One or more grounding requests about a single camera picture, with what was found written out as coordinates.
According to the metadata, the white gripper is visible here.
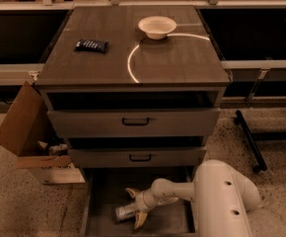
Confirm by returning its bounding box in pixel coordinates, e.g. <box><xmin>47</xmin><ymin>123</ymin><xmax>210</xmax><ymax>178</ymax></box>
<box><xmin>125</xmin><ymin>188</ymin><xmax>179</xmax><ymax>229</ymax></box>

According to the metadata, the clear plastic water bottle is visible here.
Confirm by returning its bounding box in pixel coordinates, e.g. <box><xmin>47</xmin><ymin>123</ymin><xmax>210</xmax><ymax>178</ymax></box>
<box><xmin>115</xmin><ymin>202</ymin><xmax>139</xmax><ymax>222</ymax></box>

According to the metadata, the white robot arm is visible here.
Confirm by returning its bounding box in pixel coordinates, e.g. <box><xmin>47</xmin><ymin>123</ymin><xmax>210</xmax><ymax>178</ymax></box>
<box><xmin>126</xmin><ymin>160</ymin><xmax>261</xmax><ymax>237</ymax></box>

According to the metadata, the open bottom drawer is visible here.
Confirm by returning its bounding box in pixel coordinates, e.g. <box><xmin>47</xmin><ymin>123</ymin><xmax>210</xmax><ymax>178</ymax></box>
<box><xmin>80</xmin><ymin>167</ymin><xmax>198</xmax><ymax>237</ymax></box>

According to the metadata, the middle grey drawer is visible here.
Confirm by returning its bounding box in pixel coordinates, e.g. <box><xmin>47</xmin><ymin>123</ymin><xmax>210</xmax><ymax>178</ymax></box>
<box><xmin>68</xmin><ymin>147</ymin><xmax>206</xmax><ymax>168</ymax></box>

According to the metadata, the grey drawer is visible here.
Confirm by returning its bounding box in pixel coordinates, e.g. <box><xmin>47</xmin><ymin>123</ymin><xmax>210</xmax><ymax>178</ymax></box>
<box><xmin>68</xmin><ymin>147</ymin><xmax>206</xmax><ymax>168</ymax></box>
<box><xmin>47</xmin><ymin>108</ymin><xmax>220</xmax><ymax>138</ymax></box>

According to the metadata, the top grey drawer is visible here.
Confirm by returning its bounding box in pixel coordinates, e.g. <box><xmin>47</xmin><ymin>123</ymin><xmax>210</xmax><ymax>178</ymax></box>
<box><xmin>47</xmin><ymin>108</ymin><xmax>220</xmax><ymax>138</ymax></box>

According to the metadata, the dark wooden drawer cabinet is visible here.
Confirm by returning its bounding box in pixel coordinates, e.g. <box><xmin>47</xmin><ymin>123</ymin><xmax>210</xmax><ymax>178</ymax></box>
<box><xmin>34</xmin><ymin>5</ymin><xmax>232</xmax><ymax>183</ymax></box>

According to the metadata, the black wheeled stand leg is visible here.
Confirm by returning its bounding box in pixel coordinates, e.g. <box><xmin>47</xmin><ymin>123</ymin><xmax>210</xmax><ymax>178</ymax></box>
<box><xmin>234</xmin><ymin>111</ymin><xmax>267</xmax><ymax>173</ymax></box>

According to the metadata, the open cardboard box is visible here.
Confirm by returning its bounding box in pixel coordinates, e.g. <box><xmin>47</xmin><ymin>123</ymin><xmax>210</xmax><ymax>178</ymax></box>
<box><xmin>0</xmin><ymin>82</ymin><xmax>85</xmax><ymax>185</ymax></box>

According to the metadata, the dark snack bar packet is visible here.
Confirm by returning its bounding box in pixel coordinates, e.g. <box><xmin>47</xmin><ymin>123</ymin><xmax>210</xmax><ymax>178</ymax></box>
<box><xmin>75</xmin><ymin>39</ymin><xmax>108</xmax><ymax>53</ymax></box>

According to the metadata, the white bowl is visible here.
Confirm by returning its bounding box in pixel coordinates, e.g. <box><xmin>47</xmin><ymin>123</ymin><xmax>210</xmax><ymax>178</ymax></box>
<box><xmin>138</xmin><ymin>16</ymin><xmax>177</xmax><ymax>40</ymax></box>

